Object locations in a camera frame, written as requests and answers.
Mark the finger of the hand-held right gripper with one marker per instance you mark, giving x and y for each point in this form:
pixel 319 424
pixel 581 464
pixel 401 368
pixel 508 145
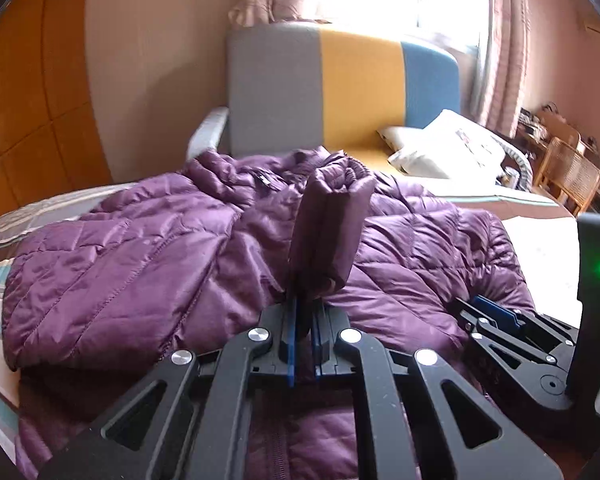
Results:
pixel 495 307
pixel 505 355

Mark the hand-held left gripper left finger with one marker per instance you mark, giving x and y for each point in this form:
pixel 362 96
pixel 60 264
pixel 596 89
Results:
pixel 291 345

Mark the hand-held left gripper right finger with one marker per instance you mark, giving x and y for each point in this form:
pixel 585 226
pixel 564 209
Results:
pixel 318 345

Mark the purple quilted down jacket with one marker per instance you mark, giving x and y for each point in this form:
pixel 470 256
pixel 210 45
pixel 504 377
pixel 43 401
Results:
pixel 155 260

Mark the rattan chair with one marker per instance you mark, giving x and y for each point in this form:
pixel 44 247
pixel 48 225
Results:
pixel 572 172

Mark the white printed pillow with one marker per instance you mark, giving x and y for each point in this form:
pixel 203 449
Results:
pixel 445 145

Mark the cluttered wooden desk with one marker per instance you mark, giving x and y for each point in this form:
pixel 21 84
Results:
pixel 527 132

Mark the grey yellow blue sofa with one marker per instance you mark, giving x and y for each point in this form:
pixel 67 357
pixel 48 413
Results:
pixel 280 90

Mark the orange wooden wardrobe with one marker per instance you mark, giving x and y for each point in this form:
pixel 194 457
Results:
pixel 40 100

